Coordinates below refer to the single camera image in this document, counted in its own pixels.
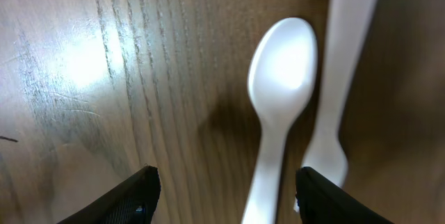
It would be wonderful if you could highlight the white plastic fork top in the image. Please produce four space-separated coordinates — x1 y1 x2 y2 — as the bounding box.
302 0 377 188

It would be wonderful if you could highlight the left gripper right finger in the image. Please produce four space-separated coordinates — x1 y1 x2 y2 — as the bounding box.
296 167 392 224

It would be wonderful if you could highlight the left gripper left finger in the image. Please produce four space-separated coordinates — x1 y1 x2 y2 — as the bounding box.
61 166 161 224

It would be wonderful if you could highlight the white plastic fork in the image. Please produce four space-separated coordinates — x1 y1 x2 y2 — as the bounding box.
302 0 377 188
242 17 317 224

